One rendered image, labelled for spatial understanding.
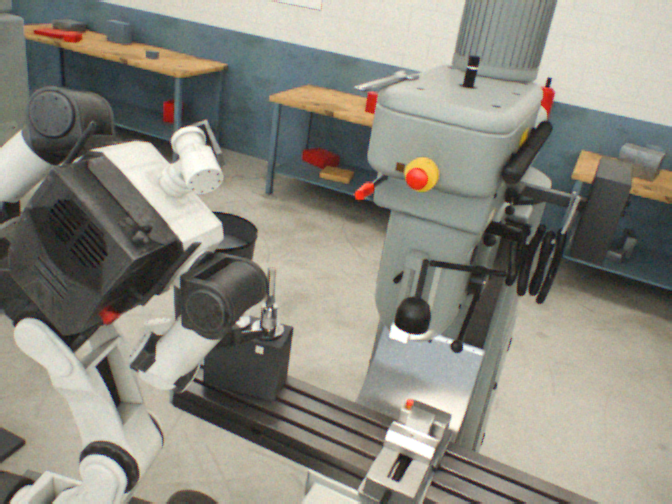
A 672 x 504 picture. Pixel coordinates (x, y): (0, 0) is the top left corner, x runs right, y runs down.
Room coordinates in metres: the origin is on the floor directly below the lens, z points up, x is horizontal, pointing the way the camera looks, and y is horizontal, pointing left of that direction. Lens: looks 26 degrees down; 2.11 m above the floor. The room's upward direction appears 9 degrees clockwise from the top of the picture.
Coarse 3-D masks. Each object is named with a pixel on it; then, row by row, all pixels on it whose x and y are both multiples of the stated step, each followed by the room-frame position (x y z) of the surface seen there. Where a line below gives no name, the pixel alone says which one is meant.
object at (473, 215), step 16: (384, 192) 1.23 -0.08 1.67; (400, 192) 1.21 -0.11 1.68; (416, 192) 1.20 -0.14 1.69; (432, 192) 1.19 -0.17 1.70; (496, 192) 1.19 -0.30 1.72; (400, 208) 1.21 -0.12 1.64; (416, 208) 1.20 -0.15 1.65; (432, 208) 1.19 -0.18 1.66; (448, 208) 1.18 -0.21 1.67; (464, 208) 1.17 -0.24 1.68; (480, 208) 1.16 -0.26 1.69; (496, 208) 1.26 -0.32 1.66; (448, 224) 1.18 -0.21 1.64; (464, 224) 1.16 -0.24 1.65; (480, 224) 1.15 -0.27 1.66
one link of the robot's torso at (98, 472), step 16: (80, 464) 1.00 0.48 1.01; (96, 464) 0.99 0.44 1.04; (112, 464) 0.99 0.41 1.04; (96, 480) 0.98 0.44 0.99; (112, 480) 0.98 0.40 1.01; (64, 496) 1.13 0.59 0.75; (80, 496) 1.04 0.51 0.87; (96, 496) 0.98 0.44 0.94; (112, 496) 0.98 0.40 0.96; (128, 496) 1.12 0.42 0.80
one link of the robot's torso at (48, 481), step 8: (48, 472) 1.21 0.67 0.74; (40, 480) 1.18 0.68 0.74; (48, 480) 1.18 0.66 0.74; (56, 480) 1.20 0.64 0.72; (64, 480) 1.19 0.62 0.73; (72, 480) 1.20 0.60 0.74; (24, 488) 1.15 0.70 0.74; (32, 488) 1.15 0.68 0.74; (40, 488) 1.15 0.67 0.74; (48, 488) 1.18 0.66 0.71; (56, 488) 1.20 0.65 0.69; (64, 488) 1.19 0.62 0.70; (16, 496) 1.12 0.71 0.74; (24, 496) 1.12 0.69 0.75; (32, 496) 1.12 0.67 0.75; (40, 496) 1.15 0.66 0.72; (48, 496) 1.18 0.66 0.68; (56, 496) 1.20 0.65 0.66
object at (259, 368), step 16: (240, 320) 1.49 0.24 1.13; (256, 320) 1.52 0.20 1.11; (272, 336) 1.44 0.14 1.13; (288, 336) 1.47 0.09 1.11; (224, 352) 1.43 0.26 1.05; (240, 352) 1.43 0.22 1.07; (256, 352) 1.42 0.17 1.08; (272, 352) 1.41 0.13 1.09; (288, 352) 1.50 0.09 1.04; (208, 368) 1.44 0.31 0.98; (224, 368) 1.43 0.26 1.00; (240, 368) 1.43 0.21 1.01; (256, 368) 1.42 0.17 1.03; (272, 368) 1.41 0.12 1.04; (224, 384) 1.43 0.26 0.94; (240, 384) 1.42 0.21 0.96; (256, 384) 1.42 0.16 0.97; (272, 384) 1.41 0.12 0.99; (272, 400) 1.41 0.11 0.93
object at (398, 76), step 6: (396, 72) 1.30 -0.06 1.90; (402, 72) 1.31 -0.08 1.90; (384, 78) 1.21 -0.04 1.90; (390, 78) 1.22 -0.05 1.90; (396, 78) 1.23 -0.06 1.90; (402, 78) 1.25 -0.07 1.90; (408, 78) 1.27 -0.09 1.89; (414, 78) 1.28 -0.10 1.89; (366, 84) 1.13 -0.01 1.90; (372, 84) 1.13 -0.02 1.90; (378, 84) 1.15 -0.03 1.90; (384, 84) 1.17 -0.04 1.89; (360, 90) 1.09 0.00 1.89; (366, 90) 1.10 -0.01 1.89
